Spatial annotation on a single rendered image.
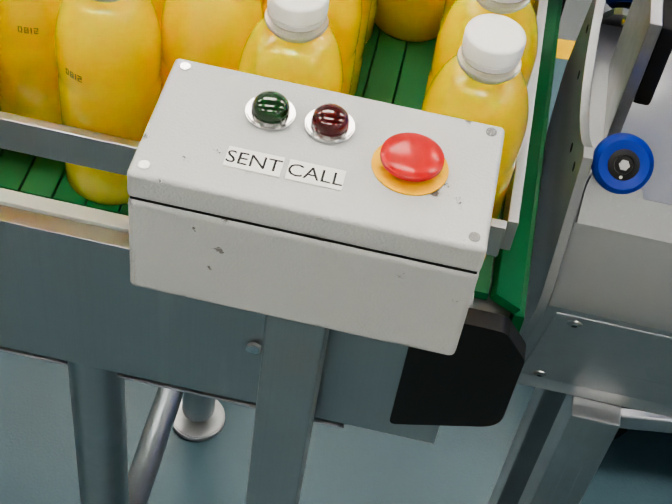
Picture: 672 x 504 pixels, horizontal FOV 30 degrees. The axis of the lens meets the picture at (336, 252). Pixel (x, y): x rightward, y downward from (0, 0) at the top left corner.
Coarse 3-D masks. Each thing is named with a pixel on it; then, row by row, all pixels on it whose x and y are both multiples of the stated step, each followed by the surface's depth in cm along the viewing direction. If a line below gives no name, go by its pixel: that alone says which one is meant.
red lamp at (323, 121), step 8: (328, 104) 72; (336, 104) 72; (320, 112) 71; (328, 112) 71; (336, 112) 71; (344, 112) 71; (312, 120) 71; (320, 120) 71; (328, 120) 71; (336, 120) 71; (344, 120) 71; (320, 128) 71; (328, 128) 71; (336, 128) 71; (344, 128) 71; (328, 136) 71
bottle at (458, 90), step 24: (456, 72) 80; (480, 72) 79; (432, 96) 82; (456, 96) 80; (480, 96) 79; (504, 96) 79; (480, 120) 80; (504, 120) 80; (504, 144) 81; (504, 168) 84; (504, 192) 87
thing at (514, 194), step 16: (544, 0) 101; (544, 16) 100; (528, 96) 94; (528, 128) 91; (528, 144) 90; (512, 176) 89; (512, 192) 87; (512, 208) 86; (512, 224) 85; (512, 240) 87
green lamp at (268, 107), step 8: (256, 96) 72; (264, 96) 71; (272, 96) 71; (280, 96) 71; (256, 104) 71; (264, 104) 71; (272, 104) 71; (280, 104) 71; (288, 104) 72; (256, 112) 71; (264, 112) 71; (272, 112) 71; (280, 112) 71; (288, 112) 72; (264, 120) 71; (272, 120) 71; (280, 120) 71
